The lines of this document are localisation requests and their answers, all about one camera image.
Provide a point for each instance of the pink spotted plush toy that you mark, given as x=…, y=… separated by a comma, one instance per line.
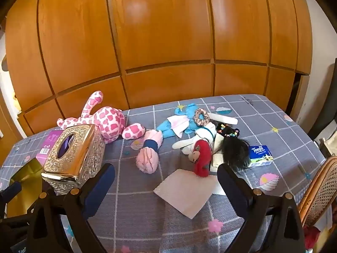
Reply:
x=108, y=121

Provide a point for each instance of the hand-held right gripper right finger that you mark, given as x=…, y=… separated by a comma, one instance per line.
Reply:
x=231, y=187

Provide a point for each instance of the blue box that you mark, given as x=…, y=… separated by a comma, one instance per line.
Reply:
x=260, y=155

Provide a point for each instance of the wicker chair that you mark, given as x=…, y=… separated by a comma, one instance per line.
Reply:
x=316, y=189

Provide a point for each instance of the grey checked bedsheet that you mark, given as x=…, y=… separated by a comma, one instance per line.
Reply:
x=263, y=110

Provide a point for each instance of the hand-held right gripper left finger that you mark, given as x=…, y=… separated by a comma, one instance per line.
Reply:
x=97, y=189

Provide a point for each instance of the brown scrunchie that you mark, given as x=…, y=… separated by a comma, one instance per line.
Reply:
x=196, y=120

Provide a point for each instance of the wooden wardrobe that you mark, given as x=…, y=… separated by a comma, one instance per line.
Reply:
x=158, y=44

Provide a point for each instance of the white paper napkin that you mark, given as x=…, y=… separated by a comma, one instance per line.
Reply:
x=184, y=192

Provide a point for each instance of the blue plush doll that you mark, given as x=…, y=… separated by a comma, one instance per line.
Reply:
x=168, y=126

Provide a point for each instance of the red plush toy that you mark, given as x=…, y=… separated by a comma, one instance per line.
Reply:
x=202, y=160

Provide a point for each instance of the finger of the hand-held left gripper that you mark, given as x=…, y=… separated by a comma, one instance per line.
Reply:
x=10, y=190

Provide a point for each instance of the gold tin box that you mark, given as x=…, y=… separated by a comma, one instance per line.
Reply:
x=23, y=176

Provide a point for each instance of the pink fluffy sock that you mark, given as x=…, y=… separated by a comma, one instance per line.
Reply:
x=147, y=160

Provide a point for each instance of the purple cardboard box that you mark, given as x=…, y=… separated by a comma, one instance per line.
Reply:
x=50, y=142

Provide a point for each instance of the beige cloth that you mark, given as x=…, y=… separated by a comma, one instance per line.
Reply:
x=184, y=143

